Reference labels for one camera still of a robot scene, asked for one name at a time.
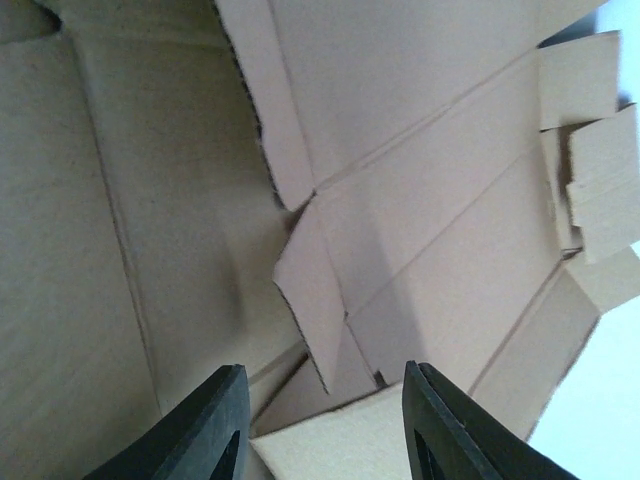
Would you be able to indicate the brown cardboard box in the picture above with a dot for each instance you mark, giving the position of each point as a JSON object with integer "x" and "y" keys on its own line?
{"x": 319, "y": 191}

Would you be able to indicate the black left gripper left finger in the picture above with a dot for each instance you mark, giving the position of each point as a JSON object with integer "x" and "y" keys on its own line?
{"x": 204, "y": 437}

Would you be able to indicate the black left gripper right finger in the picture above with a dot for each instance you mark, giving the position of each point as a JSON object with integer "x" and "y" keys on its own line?
{"x": 449, "y": 436}

